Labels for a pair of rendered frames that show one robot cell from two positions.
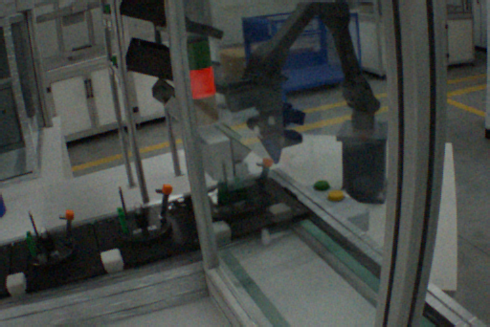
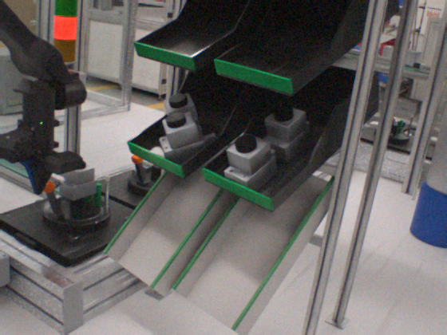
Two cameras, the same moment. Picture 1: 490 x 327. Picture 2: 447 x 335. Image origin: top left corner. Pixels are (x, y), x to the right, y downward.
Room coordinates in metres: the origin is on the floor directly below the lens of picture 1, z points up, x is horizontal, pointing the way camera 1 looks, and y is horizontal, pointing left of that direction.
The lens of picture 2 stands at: (1.96, -0.35, 1.48)
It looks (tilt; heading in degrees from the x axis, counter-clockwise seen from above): 20 degrees down; 141
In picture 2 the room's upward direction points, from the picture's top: 7 degrees clockwise
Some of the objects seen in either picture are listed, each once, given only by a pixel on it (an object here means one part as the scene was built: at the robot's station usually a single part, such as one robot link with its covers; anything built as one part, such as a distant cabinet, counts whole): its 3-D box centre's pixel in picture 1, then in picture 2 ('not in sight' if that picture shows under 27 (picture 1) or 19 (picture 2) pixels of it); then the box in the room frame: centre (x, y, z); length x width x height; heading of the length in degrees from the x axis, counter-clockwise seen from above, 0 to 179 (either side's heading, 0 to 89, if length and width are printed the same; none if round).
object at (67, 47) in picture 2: not in sight; (64, 49); (0.81, 0.06, 1.28); 0.05 x 0.05 x 0.05
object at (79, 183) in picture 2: not in sight; (81, 177); (1.02, 0.03, 1.06); 0.08 x 0.04 x 0.07; 110
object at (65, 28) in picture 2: not in sight; (65, 27); (0.81, 0.06, 1.33); 0.05 x 0.05 x 0.05
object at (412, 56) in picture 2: not in sight; (401, 56); (-1.62, 4.91, 0.90); 0.40 x 0.31 x 0.17; 20
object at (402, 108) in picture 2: not in sight; (393, 103); (-1.52, 4.79, 0.36); 0.60 x 0.40 x 0.15; 23
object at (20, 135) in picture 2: not in sight; (17, 143); (1.09, -0.12, 1.17); 0.07 x 0.07 x 0.06; 22
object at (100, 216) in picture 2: not in sight; (77, 213); (1.03, 0.01, 0.98); 0.14 x 0.14 x 0.02
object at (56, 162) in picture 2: not in sight; (38, 136); (1.06, -0.08, 1.17); 0.19 x 0.06 x 0.08; 20
